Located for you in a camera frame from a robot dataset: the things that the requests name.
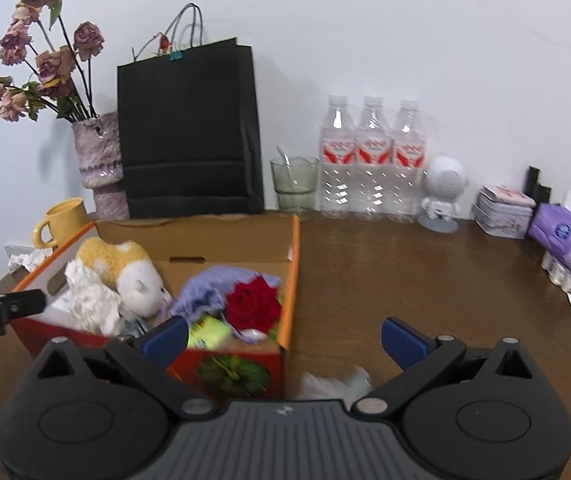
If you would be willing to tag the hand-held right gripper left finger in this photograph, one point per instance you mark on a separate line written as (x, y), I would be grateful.
(165, 340)

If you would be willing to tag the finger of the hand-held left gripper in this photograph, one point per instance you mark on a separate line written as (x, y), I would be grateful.
(20, 302)

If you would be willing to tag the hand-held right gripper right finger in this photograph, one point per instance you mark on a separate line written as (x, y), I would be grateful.
(405, 340)

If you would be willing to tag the orange and white plush toy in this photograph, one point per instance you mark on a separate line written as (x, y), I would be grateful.
(135, 280)

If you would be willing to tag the white tissue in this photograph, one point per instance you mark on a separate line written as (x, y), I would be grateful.
(90, 300)
(27, 261)

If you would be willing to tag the red artificial rose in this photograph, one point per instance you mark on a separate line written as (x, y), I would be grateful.
(253, 305)

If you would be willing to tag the orange cardboard box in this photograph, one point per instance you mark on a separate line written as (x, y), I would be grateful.
(225, 240)

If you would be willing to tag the lime green small item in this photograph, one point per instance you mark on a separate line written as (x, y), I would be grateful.
(210, 332)

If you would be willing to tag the crumpled clear plastic wrap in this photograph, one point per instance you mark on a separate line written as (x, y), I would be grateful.
(335, 385)

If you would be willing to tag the yellow mug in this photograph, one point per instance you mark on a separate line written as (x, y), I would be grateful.
(67, 220)

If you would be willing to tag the purple textured vase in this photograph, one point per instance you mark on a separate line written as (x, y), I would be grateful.
(100, 160)

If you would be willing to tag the white robot figurine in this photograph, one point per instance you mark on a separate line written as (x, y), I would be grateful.
(444, 180)

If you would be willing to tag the row of small white bottles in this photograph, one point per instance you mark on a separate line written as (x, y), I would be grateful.
(560, 272)

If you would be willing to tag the clear water bottle red label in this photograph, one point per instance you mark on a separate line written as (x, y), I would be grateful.
(338, 170)
(406, 170)
(373, 170)

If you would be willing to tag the purple tissue pack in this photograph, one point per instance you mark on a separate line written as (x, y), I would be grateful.
(565, 237)

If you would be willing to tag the green tinted glass cup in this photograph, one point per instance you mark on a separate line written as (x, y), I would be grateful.
(295, 185)

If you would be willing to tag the small black block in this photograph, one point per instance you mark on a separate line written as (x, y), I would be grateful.
(544, 194)
(533, 180)

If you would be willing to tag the black paper bag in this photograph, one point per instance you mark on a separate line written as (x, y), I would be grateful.
(185, 135)

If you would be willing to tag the clear spoon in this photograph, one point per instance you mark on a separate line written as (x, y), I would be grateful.
(285, 162)

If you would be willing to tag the bunch of dried roses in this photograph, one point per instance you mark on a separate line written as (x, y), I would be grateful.
(50, 65)

